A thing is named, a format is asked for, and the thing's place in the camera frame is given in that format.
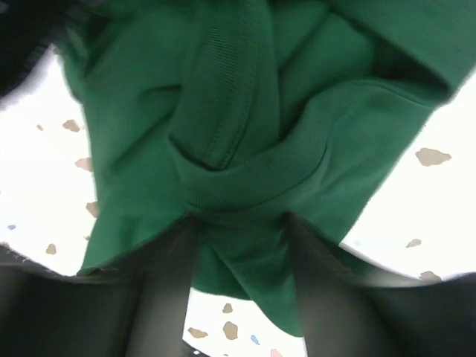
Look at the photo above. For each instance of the green t shirt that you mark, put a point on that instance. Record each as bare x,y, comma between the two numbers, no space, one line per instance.
241,111

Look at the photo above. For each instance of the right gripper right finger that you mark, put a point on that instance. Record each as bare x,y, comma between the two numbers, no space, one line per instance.
338,318

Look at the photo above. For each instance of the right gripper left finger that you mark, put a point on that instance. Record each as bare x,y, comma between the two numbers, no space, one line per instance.
160,274

